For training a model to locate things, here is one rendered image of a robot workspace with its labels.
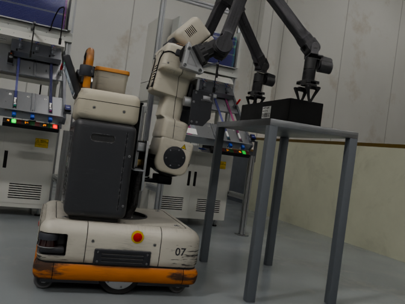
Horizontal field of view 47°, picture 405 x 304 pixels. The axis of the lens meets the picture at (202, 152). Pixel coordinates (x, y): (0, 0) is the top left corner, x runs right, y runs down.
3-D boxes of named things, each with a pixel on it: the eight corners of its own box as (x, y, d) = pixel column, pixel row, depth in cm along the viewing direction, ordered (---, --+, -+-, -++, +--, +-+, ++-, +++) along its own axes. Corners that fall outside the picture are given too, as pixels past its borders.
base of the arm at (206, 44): (186, 50, 207) (193, 45, 195) (201, 42, 209) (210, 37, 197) (195, 67, 208) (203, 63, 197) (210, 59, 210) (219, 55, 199)
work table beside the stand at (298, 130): (246, 302, 199) (270, 118, 199) (198, 260, 266) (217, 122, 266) (335, 305, 213) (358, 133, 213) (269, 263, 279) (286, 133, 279)
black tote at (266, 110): (239, 124, 263) (241, 105, 263) (266, 128, 268) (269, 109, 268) (287, 122, 209) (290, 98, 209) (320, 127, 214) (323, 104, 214)
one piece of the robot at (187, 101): (180, 122, 209) (187, 75, 209) (166, 123, 235) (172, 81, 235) (213, 128, 214) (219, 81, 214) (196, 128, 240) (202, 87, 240)
